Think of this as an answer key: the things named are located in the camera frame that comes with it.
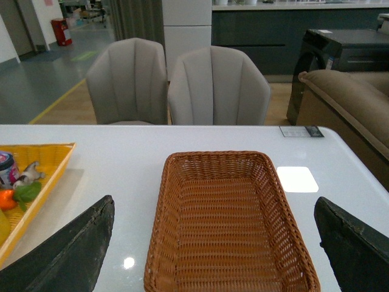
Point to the brown wicker basket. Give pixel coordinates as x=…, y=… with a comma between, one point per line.
x=223, y=223

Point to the red bin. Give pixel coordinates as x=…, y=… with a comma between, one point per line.
x=61, y=31

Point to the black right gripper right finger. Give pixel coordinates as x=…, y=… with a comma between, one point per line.
x=358, y=253

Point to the right grey upholstered chair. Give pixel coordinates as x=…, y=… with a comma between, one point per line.
x=217, y=86

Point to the dark grey counter cabinet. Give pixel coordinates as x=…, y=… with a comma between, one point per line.
x=271, y=34

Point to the white cabinet column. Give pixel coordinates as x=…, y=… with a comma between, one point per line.
x=187, y=27

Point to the yellow woven basket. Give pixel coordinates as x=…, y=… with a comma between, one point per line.
x=41, y=167

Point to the grey toy animal figurine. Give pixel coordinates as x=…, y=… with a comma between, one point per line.
x=29, y=175

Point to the orange toy carrot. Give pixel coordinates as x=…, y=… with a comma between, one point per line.
x=22, y=195

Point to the black glossy side table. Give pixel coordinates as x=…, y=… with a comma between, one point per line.
x=355, y=50

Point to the grey upholstered chair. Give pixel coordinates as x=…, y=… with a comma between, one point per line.
x=128, y=84
x=217, y=86

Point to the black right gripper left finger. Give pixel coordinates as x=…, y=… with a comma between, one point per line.
x=69, y=260

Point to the brown sofa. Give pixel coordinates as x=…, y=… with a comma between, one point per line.
x=355, y=106

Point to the left grey upholstered chair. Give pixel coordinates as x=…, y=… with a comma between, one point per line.
x=128, y=84

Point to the table label sticker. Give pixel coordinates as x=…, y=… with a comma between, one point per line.
x=301, y=131

